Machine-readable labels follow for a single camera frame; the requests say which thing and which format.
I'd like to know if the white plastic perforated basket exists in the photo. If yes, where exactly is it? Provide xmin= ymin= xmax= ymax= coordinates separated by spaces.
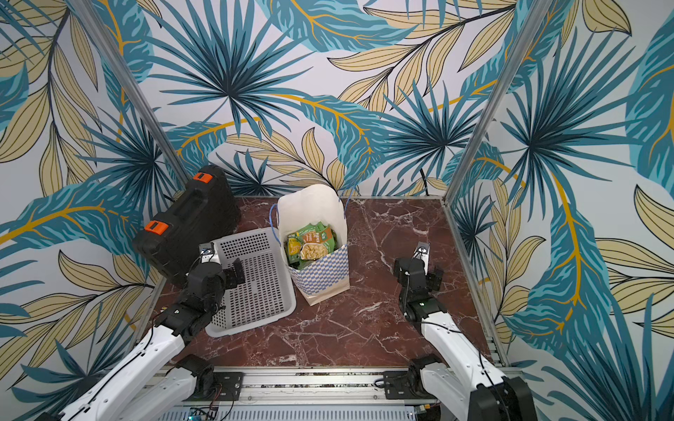
xmin=205 ymin=227 xmax=297 ymax=338

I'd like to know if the orange brown condiment packet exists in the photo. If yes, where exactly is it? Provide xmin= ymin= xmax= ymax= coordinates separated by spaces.
xmin=285 ymin=234 xmax=303 ymax=266

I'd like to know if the green packet yellow soup picture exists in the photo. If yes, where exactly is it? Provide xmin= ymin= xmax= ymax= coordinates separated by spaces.
xmin=299 ymin=242 xmax=330 ymax=261

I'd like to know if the blue checkered paper bag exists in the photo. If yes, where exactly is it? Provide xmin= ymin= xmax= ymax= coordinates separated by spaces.
xmin=269 ymin=184 xmax=350 ymax=306

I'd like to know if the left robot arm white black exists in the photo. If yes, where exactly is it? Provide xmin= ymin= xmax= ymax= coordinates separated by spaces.
xmin=37 ymin=258 xmax=246 ymax=420

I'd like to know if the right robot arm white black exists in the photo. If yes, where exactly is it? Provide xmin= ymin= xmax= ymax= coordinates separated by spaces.
xmin=392 ymin=257 xmax=538 ymax=420

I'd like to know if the black plastic tool case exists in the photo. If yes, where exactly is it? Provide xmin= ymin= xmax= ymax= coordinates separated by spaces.
xmin=133 ymin=165 xmax=242 ymax=287

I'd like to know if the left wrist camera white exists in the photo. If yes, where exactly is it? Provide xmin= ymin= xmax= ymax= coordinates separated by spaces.
xmin=198 ymin=242 xmax=220 ymax=264

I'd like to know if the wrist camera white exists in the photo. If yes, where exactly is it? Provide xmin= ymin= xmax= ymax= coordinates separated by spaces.
xmin=198 ymin=242 xmax=220 ymax=264
xmin=412 ymin=242 xmax=430 ymax=265

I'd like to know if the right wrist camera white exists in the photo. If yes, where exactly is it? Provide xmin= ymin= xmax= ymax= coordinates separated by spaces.
xmin=412 ymin=242 xmax=430 ymax=265

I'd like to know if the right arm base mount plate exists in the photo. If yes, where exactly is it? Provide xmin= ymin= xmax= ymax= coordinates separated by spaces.
xmin=375 ymin=368 xmax=455 ymax=400

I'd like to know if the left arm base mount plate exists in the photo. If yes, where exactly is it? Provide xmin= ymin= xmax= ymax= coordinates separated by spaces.
xmin=184 ymin=371 xmax=245 ymax=403

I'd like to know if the left aluminium corner post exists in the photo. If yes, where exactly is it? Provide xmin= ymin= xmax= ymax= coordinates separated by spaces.
xmin=70 ymin=0 xmax=191 ymax=186

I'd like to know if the aluminium corner post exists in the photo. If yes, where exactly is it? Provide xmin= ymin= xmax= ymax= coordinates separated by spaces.
xmin=443 ymin=0 xmax=552 ymax=208
xmin=70 ymin=0 xmax=191 ymax=186

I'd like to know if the aluminium front rail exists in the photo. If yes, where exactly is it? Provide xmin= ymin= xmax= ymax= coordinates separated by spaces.
xmin=140 ymin=369 xmax=456 ymax=419

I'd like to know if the electronics board with cables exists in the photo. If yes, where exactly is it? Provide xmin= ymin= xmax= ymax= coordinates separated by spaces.
xmin=187 ymin=403 xmax=234 ymax=421

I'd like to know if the right aluminium corner post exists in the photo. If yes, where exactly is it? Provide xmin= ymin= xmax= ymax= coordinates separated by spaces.
xmin=443 ymin=0 xmax=552 ymax=208

